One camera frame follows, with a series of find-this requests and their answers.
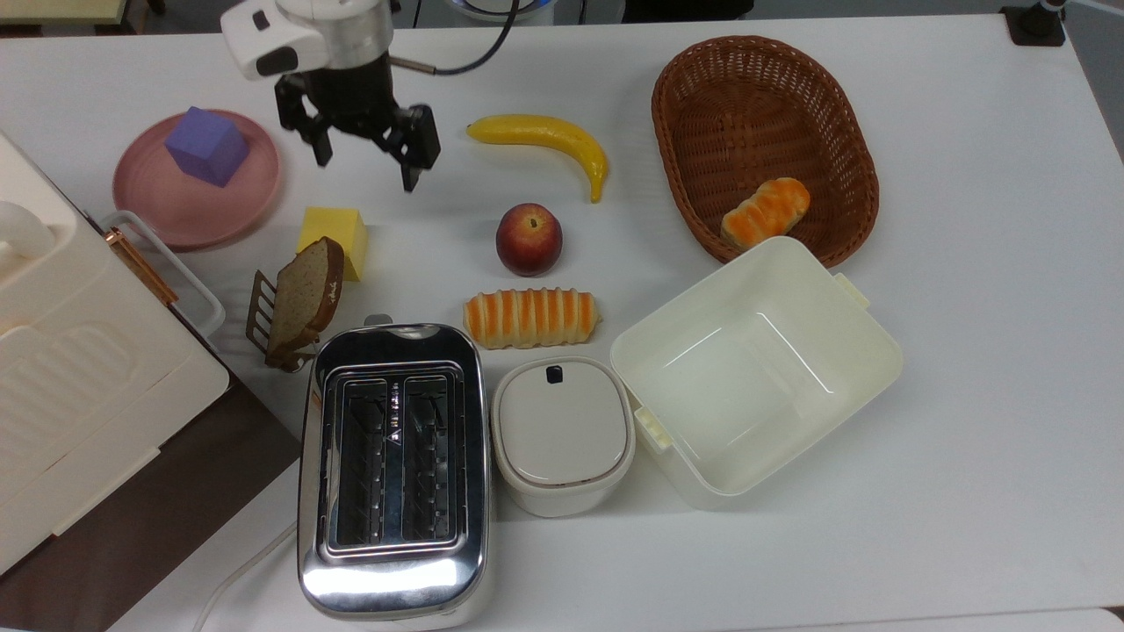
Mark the brown bread slice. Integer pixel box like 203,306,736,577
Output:
265,236,346,370

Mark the white toaster cord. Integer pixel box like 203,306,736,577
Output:
189,518,304,632

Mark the long striped bread roll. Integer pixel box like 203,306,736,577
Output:
463,287,603,350

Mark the metal toast rack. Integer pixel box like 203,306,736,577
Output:
245,269,317,374

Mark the purple cube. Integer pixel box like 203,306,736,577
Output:
164,106,251,189

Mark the red apple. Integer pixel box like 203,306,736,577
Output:
495,203,565,278

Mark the brown wicker basket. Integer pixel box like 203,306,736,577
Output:
651,35,881,269

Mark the yellow cube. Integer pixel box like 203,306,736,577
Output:
296,206,369,283

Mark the pink plate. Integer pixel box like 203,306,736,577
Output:
112,109,284,251

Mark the yellow banana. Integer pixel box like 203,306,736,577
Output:
465,114,609,205

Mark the small white lidded bin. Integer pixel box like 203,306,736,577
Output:
490,355,637,519

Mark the small orange bread bun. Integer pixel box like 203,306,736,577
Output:
720,177,812,249

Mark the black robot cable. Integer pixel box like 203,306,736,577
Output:
389,0,521,76

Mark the black stand base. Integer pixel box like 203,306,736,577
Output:
1004,0,1069,47

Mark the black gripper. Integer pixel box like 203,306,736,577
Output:
276,51,442,194

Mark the large cream cabinet with handles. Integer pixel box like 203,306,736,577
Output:
0,132,304,632

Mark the silver two-slot toaster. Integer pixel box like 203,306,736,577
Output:
297,316,493,631

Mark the open white plastic box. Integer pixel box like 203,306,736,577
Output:
609,235,905,512

